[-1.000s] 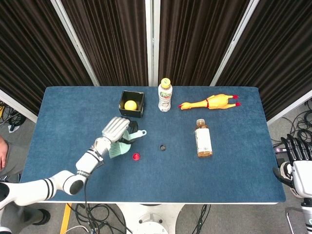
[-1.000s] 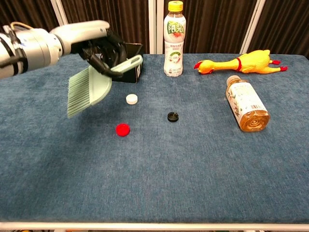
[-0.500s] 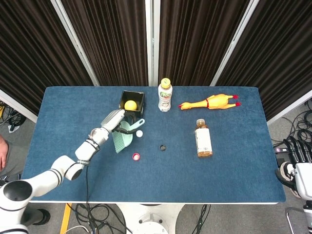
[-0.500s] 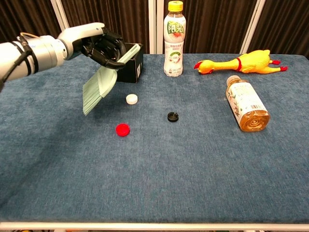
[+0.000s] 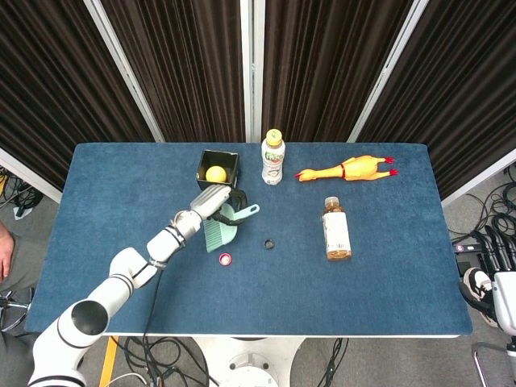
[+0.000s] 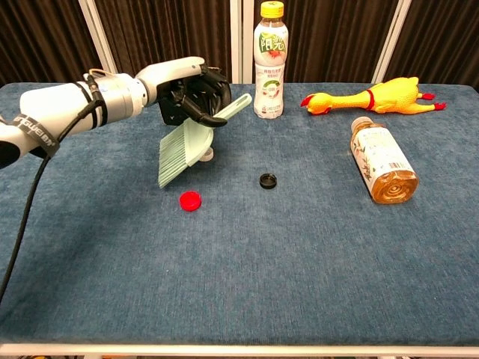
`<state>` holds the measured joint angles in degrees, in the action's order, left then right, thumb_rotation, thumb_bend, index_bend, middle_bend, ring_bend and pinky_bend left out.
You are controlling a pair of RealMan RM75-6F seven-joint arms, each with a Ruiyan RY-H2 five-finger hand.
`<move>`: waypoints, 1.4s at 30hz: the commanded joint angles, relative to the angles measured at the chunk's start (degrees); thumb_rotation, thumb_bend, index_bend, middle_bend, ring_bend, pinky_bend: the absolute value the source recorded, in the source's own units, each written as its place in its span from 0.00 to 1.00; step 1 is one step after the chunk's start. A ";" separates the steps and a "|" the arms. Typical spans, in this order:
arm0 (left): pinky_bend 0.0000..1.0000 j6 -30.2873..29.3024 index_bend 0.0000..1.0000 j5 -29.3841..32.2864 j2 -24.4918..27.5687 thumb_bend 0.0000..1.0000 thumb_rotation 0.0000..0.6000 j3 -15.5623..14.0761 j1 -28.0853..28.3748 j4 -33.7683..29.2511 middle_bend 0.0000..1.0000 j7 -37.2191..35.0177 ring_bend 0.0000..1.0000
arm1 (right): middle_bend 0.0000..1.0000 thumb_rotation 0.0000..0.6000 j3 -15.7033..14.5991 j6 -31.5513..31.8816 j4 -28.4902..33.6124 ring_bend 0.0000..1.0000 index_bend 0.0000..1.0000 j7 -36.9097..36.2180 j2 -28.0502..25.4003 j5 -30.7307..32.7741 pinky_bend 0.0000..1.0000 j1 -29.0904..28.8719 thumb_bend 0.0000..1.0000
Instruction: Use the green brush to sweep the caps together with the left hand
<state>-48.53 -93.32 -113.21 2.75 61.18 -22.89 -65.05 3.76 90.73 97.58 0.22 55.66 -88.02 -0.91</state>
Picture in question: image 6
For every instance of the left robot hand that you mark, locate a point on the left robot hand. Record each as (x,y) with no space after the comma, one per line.
(187,88)

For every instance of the light green small broom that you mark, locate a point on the light green small broom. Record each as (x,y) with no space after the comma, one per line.
(187,146)

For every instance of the white bottle cap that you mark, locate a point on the white bottle cap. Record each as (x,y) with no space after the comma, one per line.
(207,155)

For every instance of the red bottle cap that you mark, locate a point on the red bottle cap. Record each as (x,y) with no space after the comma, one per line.
(190,200)

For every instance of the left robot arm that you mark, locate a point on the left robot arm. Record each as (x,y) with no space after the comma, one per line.
(67,108)

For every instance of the yellow-capped white drink bottle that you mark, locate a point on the yellow-capped white drink bottle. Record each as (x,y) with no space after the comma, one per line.
(268,75)

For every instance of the black bottle cap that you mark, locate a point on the black bottle cap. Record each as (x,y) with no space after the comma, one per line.
(268,181)

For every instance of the amber tea bottle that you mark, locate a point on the amber tea bottle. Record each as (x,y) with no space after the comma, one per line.
(381,161)

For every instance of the dark brown curtain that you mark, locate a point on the dark brown curtain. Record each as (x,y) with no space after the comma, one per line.
(168,33)

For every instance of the blue table cloth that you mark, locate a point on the blue table cloth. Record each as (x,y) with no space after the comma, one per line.
(239,243)

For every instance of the yellow rubber chicken toy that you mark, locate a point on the yellow rubber chicken toy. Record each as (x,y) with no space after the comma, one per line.
(389,98)

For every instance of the white frame post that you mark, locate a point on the white frame post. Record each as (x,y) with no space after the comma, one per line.
(100,41)
(237,41)
(391,41)

